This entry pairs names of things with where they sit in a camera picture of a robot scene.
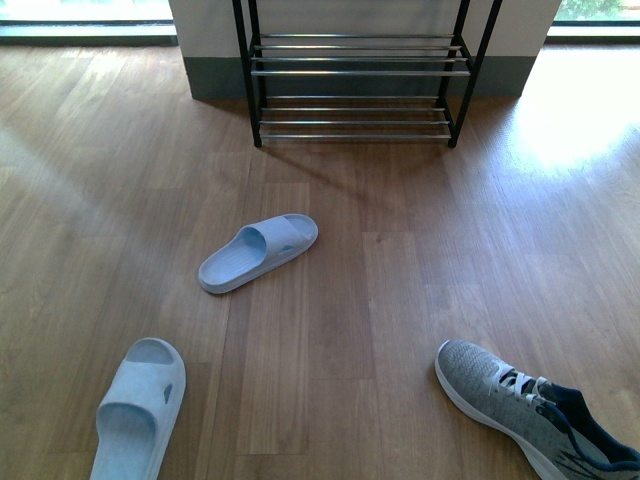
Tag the light blue slipper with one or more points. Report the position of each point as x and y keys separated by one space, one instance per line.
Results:
x=257 y=249
x=136 y=417

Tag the grey knit sneaker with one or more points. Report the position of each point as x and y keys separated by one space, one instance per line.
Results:
x=551 y=424

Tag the black metal shoe rack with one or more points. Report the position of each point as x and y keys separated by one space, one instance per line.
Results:
x=340 y=86

